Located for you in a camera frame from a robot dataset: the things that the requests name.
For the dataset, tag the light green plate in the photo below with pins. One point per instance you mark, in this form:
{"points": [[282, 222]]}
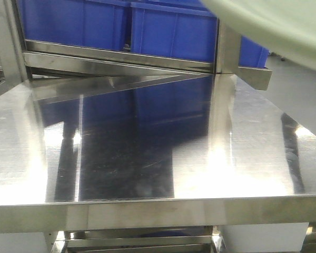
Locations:
{"points": [[285, 27]]}

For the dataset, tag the blue plastic bin right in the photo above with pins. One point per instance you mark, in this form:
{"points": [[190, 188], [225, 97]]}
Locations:
{"points": [[182, 30]]}

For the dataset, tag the blue plastic bin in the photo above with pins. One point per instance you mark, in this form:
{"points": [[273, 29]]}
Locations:
{"points": [[96, 24], [182, 30]]}

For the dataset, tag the blue plastic bin left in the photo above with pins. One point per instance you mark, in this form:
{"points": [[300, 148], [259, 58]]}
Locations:
{"points": [[96, 24]]}

